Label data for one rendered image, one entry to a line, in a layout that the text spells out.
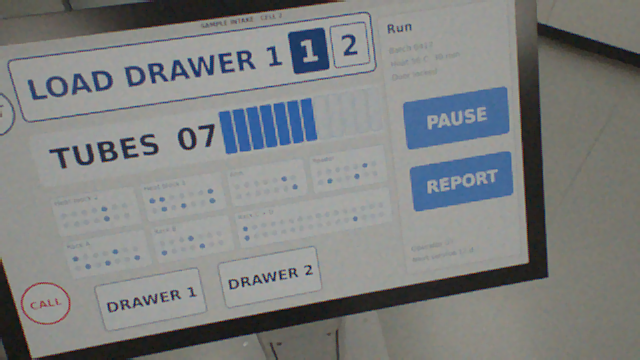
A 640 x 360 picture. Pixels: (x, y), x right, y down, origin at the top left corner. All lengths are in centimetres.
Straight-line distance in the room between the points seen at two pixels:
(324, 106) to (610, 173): 173
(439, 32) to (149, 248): 32
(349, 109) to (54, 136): 25
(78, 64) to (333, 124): 22
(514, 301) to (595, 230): 43
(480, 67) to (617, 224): 151
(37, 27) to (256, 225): 24
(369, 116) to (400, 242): 12
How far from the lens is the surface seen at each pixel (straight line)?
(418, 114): 42
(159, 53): 41
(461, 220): 46
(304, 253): 43
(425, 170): 43
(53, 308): 49
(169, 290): 45
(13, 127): 45
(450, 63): 43
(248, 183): 41
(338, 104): 40
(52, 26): 44
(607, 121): 226
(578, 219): 186
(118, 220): 44
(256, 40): 40
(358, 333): 144
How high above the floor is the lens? 139
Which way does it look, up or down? 52 degrees down
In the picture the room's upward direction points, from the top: 4 degrees counter-clockwise
